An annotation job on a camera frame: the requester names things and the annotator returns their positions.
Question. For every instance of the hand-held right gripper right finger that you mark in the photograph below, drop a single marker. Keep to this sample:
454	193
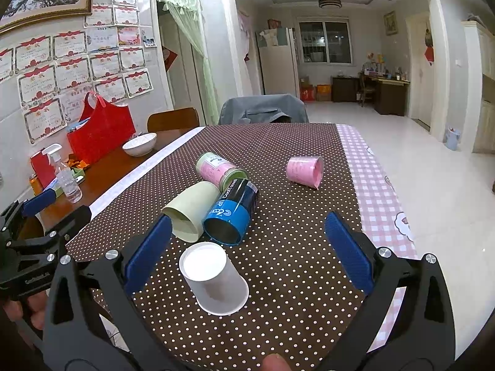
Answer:
348	251

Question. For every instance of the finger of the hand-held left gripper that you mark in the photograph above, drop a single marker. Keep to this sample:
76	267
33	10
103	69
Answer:
71	222
38	203

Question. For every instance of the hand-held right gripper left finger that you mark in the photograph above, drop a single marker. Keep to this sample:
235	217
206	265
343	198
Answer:
149	251

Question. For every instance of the pale green plastic cup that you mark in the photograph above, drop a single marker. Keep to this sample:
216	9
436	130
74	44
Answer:
189	208

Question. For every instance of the white paper cup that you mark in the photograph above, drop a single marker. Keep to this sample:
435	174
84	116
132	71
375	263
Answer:
216	278

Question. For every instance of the pink plastic cup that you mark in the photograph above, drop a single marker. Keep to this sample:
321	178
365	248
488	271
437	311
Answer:
301	170

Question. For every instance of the person's left hand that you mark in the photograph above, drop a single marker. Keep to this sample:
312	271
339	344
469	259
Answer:
31	311

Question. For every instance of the person's right hand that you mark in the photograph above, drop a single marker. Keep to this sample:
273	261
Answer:
274	364

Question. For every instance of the red cardboard box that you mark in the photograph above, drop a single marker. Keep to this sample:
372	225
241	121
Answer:
42	168

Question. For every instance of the clear spray bottle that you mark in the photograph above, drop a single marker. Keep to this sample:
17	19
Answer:
69	183

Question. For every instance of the orange snack packets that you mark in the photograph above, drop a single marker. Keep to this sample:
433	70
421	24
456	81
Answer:
79	163

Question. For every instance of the brown polka-dot tablecloth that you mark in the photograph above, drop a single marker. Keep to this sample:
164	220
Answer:
294	224

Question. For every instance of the pink checked tablecloth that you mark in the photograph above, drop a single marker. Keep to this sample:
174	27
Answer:
373	185

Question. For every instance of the blue and black tin can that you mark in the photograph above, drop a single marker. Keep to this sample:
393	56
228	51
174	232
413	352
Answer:
232	212

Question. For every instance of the red tote bag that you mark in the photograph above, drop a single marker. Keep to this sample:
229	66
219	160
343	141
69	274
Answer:
100	131

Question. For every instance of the white ceramic bowl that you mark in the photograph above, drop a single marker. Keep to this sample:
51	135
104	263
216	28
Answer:
139	145

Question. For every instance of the green and pink tin can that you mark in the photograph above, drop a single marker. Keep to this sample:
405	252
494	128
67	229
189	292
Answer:
216	168

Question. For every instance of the light blue waste bin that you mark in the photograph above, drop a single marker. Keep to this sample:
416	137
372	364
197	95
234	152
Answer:
452	140

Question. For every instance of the yellow and red carton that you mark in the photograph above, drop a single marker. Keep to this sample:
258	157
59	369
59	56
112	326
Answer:
324	92

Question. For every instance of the wooden desk chair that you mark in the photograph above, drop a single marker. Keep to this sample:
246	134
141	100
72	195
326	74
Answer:
366	91

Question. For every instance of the dark wooden desk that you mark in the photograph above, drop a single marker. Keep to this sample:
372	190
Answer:
390	94

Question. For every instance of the grey jacket on chair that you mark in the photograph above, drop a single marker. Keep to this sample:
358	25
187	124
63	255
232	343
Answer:
263	110

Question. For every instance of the white door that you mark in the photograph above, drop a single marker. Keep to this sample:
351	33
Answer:
419	77

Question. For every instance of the white refrigerator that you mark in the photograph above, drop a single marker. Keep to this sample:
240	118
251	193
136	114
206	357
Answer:
276	65

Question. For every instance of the green sheer curtain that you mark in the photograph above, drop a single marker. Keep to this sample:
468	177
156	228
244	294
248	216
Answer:
193	46

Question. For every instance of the barred window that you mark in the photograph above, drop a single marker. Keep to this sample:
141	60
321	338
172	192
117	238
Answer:
325	42

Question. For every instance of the white tall cabinet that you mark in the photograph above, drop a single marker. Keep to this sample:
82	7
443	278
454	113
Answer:
481	85

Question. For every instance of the red hanging door ornament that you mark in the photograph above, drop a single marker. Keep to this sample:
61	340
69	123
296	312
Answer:
429	52

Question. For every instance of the wall of award certificates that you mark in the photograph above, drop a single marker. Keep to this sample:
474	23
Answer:
77	65

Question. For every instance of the small framed wall picture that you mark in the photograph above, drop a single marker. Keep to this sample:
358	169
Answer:
389	23

